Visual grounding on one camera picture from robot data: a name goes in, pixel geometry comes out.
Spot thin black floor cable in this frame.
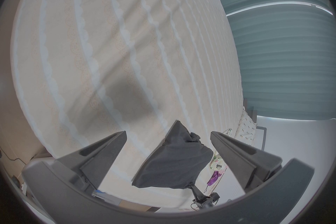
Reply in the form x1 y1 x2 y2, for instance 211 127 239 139
0 145 36 163

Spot white printed pyjamas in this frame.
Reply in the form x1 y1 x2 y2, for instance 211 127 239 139
208 128 233 176

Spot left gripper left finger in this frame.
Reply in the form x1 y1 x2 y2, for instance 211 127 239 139
54 131 128 190

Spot grey bedside table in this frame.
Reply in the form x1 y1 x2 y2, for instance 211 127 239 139
243 98 258 124

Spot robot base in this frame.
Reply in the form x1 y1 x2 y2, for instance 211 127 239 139
21 156 57 193

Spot bed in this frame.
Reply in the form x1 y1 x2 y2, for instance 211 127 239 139
10 0 267 210

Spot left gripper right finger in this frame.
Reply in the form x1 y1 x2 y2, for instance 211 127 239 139
210 131 283 189

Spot black T-shirt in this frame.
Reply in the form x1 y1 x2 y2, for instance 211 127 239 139
131 120 214 190

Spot purple garment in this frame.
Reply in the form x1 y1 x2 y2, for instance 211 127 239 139
205 170 220 187

